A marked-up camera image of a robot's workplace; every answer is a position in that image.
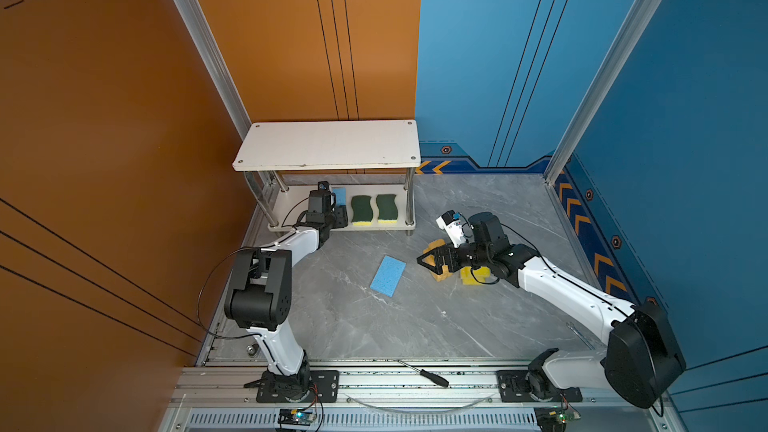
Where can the black handled screwdriver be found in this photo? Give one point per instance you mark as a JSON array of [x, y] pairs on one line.
[[434, 378]]

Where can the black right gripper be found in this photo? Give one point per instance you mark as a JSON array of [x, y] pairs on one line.
[[448, 251]]

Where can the green yellow scouring sponge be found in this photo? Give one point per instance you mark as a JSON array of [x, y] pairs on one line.
[[362, 210], [388, 212]]

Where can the right aluminium corner post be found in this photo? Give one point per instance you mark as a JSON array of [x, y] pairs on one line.
[[631, 30]]

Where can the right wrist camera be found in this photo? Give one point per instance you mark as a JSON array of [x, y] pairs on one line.
[[452, 223]]

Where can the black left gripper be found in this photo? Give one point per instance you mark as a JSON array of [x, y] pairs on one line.
[[340, 218]]

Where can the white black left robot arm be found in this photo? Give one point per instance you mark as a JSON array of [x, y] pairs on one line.
[[259, 295]]

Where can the aluminium corner post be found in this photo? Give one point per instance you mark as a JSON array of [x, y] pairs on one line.
[[197, 25], [631, 30]]

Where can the white two-tier shelf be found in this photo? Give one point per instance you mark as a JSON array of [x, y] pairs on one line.
[[274, 147]]

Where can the blue sponge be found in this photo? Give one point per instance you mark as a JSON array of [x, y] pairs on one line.
[[339, 194], [387, 276]]

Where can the orange yellow sponge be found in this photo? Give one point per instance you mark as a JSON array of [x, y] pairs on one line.
[[437, 259]]

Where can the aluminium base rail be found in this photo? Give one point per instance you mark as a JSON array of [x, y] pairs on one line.
[[383, 395]]

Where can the left green circuit board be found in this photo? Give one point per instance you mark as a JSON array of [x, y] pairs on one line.
[[296, 419]]

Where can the green circuit board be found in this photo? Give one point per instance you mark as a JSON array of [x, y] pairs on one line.
[[296, 419], [551, 420]]

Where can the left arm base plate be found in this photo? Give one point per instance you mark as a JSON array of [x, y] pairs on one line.
[[300, 387]]

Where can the left aluminium corner post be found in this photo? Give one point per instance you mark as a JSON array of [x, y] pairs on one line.
[[197, 25]]

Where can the right green circuit board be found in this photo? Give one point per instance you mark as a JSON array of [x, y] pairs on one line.
[[551, 420]]

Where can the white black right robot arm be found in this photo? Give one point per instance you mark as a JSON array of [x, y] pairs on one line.
[[640, 357]]

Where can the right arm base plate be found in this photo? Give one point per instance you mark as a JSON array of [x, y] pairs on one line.
[[524, 386]]

